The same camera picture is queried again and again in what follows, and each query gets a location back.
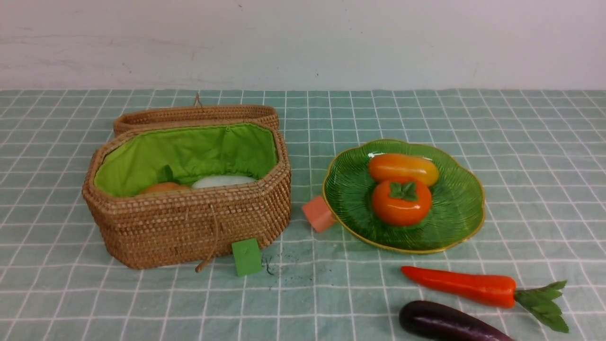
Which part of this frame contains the yellow orange mango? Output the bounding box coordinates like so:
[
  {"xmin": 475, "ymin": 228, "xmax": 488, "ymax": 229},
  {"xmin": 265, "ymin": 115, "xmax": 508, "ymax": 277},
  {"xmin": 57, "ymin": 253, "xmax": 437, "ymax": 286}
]
[{"xmin": 368, "ymin": 153, "xmax": 440, "ymax": 187}]

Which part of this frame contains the white radish with green leaves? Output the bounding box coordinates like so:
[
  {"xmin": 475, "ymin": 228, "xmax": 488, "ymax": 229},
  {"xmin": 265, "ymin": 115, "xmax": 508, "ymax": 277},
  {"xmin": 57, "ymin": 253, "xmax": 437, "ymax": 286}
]
[{"xmin": 157, "ymin": 164, "xmax": 256, "ymax": 189}]

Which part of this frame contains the orange persimmon with green calyx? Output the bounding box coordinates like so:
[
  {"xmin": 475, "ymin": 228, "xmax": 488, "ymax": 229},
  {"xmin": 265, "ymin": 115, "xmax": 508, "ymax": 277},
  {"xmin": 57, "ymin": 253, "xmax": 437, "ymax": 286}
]
[{"xmin": 371, "ymin": 177, "xmax": 432, "ymax": 227}]

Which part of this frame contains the orange onion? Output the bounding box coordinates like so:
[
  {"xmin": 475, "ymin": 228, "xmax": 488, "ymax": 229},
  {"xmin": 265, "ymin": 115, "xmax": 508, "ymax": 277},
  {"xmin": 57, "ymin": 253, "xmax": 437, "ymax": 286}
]
[{"xmin": 138, "ymin": 182, "xmax": 191, "ymax": 196}]

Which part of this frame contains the pink foam cube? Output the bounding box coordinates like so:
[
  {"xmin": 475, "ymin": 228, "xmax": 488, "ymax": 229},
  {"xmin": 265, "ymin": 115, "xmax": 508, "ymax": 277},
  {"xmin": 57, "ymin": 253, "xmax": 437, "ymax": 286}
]
[{"xmin": 302, "ymin": 196, "xmax": 337, "ymax": 233}]

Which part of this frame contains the green foam cube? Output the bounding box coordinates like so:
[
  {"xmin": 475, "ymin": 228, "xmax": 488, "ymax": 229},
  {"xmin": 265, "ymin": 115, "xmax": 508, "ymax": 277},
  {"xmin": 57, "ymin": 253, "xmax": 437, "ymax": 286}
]
[{"xmin": 232, "ymin": 238, "xmax": 263, "ymax": 277}]

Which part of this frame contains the woven rattan basket lid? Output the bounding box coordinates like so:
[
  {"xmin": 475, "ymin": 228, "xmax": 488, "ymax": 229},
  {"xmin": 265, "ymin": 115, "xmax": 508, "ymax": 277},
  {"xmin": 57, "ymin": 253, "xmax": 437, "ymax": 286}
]
[{"xmin": 113, "ymin": 94, "xmax": 279, "ymax": 136}]

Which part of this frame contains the woven rattan basket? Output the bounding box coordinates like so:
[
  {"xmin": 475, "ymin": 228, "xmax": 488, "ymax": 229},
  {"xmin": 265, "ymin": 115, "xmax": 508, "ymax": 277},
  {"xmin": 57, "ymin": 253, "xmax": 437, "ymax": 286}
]
[{"xmin": 82, "ymin": 119, "xmax": 292, "ymax": 271}]

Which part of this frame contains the green glass leaf plate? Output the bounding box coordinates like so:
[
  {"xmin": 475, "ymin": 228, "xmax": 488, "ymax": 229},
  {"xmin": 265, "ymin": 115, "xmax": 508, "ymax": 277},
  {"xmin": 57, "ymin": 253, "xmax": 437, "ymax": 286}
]
[{"xmin": 322, "ymin": 139, "xmax": 485, "ymax": 254}]

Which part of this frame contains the dark purple eggplant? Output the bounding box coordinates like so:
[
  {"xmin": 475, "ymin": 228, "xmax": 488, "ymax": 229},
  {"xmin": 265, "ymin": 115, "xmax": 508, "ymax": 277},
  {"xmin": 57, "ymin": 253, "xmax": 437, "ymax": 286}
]
[{"xmin": 399, "ymin": 300, "xmax": 513, "ymax": 341}]

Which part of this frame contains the orange carrot with green top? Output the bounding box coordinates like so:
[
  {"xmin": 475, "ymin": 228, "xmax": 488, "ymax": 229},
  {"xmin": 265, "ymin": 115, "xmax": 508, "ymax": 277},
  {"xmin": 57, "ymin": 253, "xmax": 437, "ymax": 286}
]
[{"xmin": 401, "ymin": 266, "xmax": 570, "ymax": 333}]

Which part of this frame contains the green checkered tablecloth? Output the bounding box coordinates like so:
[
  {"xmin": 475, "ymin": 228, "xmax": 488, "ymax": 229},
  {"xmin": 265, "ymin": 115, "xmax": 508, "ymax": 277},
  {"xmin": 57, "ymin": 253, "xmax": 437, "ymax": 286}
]
[{"xmin": 0, "ymin": 89, "xmax": 606, "ymax": 341}]

